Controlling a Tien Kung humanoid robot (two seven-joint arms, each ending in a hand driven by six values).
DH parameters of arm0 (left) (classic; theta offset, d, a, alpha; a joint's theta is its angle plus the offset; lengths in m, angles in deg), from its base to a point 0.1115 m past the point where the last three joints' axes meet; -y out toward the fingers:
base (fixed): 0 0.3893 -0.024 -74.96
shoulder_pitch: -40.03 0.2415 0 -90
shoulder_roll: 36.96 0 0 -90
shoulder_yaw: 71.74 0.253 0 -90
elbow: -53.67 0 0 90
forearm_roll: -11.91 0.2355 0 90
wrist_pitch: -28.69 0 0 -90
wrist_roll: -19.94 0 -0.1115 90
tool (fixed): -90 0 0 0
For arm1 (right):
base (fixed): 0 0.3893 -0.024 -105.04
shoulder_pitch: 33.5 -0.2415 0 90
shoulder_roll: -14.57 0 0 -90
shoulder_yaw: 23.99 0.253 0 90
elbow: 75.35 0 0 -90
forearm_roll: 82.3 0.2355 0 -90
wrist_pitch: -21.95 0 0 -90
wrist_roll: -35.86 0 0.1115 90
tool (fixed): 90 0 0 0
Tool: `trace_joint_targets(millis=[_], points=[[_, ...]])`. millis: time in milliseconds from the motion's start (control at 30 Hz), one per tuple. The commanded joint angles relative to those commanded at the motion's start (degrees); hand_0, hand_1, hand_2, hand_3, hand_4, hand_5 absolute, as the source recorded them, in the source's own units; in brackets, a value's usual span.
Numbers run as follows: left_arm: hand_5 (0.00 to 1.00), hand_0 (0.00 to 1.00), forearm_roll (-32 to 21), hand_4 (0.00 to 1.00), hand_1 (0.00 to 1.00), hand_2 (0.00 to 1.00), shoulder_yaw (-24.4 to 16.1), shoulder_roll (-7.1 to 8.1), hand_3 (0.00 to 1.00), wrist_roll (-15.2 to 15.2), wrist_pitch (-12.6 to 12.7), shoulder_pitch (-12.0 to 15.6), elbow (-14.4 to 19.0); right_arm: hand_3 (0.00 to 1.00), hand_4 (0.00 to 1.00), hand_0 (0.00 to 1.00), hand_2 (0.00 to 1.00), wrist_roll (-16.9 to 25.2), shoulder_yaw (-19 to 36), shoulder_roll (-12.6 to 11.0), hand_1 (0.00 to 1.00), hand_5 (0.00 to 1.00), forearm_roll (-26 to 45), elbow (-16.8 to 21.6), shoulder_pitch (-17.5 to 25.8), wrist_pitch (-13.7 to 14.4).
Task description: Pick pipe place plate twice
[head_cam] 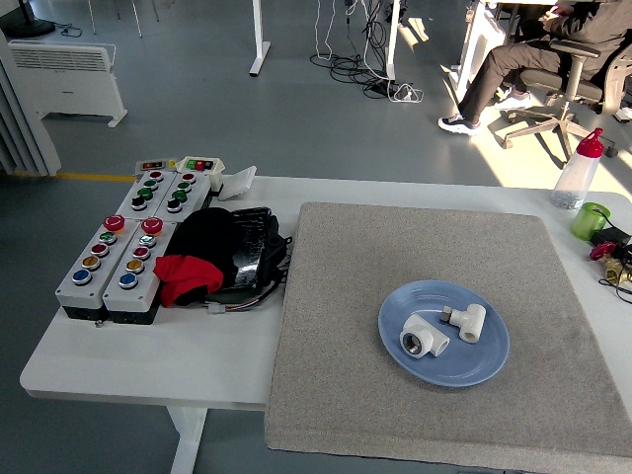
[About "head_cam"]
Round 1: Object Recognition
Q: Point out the four-button box blue yellow red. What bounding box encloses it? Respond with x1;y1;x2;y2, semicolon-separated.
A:
53;215;140;320
101;216;179;326

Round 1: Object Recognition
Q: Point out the blue plate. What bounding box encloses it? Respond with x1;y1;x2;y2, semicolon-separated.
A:
377;279;511;388

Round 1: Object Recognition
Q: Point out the white tee pipe threaded nipple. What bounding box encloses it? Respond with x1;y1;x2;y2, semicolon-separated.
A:
439;302;488;345

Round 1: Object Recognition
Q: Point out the white switch box red green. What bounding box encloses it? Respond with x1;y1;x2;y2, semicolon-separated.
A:
176;156;227;192

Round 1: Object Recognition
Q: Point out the grey office chair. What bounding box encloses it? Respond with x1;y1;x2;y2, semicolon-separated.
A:
498;39;632;152

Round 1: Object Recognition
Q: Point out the grey ribbed partition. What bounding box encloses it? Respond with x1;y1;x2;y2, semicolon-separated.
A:
0;29;63;178

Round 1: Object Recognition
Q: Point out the white plastic cover piece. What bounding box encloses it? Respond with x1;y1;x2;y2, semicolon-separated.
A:
216;165;257;202

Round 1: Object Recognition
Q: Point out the white electric heater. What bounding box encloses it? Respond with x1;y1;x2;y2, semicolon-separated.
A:
7;39;128;129

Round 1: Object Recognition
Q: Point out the brass valve red handle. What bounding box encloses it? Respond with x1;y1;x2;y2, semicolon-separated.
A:
589;240;632;285

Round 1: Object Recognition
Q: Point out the red cloth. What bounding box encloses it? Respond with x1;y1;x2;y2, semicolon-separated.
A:
152;254;223;307

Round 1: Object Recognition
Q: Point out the white table leg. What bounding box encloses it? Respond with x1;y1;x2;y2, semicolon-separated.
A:
165;407;208;474

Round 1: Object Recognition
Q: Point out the clear squeeze bottle red cap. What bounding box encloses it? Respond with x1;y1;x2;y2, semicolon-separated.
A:
550;126;604;211

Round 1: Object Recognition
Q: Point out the green plastic cup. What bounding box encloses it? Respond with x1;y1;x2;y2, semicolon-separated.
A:
570;200;612;241

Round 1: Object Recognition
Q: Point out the white desk side panel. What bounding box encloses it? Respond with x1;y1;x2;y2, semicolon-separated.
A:
448;0;510;100

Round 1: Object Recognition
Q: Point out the floor cable tangle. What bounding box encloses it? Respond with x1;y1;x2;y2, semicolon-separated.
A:
309;0;426;104

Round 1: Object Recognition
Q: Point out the black cloth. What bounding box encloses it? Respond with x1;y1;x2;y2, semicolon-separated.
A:
165;206;243;308

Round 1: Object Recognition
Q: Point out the grey-brown mat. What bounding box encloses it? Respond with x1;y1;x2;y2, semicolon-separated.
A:
264;200;632;470

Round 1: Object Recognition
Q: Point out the black fan base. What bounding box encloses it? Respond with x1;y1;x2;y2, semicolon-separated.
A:
2;0;56;39

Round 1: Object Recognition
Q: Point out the white desk leg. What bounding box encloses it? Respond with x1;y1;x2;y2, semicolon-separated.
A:
248;0;272;77
383;0;400;80

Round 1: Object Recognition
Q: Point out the seated person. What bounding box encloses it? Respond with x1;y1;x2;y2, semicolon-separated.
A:
437;0;632;137

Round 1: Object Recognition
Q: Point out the wire bundle with white connector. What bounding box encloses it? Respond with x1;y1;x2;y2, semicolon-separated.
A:
201;280;288;316

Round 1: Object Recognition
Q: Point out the black power adapter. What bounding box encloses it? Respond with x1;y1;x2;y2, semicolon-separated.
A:
590;224;632;254

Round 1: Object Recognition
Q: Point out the black glossy device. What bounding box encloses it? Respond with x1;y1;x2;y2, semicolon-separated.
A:
224;205;295;292

